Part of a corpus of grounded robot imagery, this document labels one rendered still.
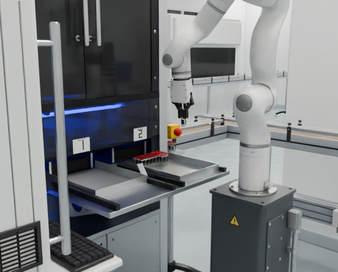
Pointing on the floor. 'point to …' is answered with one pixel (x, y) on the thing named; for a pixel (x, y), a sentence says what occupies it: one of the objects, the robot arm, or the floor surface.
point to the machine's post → (161, 143)
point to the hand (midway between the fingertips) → (183, 113)
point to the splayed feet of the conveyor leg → (180, 267)
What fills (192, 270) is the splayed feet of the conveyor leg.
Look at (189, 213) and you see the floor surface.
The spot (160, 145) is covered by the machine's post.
